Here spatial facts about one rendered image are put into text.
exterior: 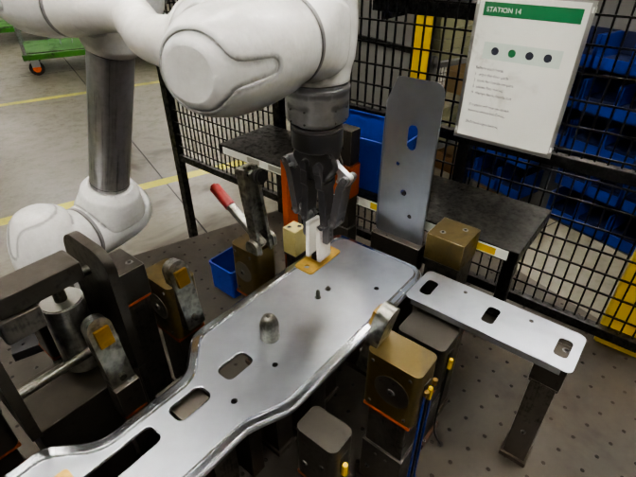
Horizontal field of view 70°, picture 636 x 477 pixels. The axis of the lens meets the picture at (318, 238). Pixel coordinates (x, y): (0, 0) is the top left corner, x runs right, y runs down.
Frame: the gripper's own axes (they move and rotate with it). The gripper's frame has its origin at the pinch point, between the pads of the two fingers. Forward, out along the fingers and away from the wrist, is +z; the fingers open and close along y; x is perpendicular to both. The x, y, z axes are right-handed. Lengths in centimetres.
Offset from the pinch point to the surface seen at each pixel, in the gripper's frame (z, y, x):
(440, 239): 7.7, 12.0, 23.3
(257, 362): 12.9, 2.4, -17.9
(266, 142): 11, -54, 42
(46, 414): 16.0, -17.2, -42.5
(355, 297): 13.1, 5.4, 4.1
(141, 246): 114, -182, 56
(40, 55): 90, -626, 202
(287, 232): 7.3, -12.9, 6.1
